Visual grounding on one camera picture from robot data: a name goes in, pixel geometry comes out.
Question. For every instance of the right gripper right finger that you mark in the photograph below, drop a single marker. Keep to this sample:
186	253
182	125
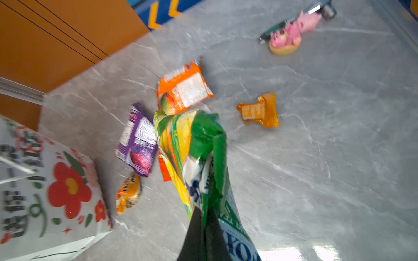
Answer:
216	249

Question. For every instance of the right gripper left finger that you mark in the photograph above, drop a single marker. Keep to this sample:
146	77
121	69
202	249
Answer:
192	247

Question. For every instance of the green yellow candy bag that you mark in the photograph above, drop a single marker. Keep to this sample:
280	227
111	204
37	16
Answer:
194	147

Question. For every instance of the white paper bag with flowers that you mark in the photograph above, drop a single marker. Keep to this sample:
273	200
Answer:
52	206

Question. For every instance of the red small snack packet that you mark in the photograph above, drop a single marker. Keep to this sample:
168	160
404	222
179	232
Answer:
164	171

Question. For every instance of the small orange yellow candy packet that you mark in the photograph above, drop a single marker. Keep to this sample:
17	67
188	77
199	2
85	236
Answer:
129	193

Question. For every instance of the purple small snack packet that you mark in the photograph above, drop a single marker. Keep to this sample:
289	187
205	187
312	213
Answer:
138	145

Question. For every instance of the small orange wrapper packet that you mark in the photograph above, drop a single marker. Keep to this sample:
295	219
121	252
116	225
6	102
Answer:
263	111

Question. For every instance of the orange snack packet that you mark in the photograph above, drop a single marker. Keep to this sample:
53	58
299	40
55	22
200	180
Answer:
182	88

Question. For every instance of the left aluminium corner post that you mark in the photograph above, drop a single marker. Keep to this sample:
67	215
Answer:
21	92

